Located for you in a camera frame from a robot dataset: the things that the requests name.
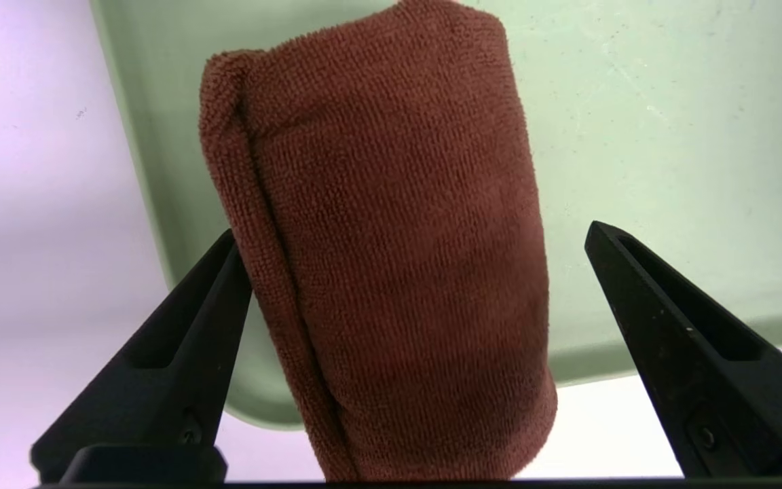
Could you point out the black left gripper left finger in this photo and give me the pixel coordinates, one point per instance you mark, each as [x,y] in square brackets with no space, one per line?
[160,380]

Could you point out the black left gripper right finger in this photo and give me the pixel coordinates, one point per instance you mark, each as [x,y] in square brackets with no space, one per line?
[717,380]

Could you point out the brown towel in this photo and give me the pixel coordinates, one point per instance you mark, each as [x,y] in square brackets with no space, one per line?
[391,238]

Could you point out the light green plastic tray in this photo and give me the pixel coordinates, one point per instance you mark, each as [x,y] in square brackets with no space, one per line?
[669,136]

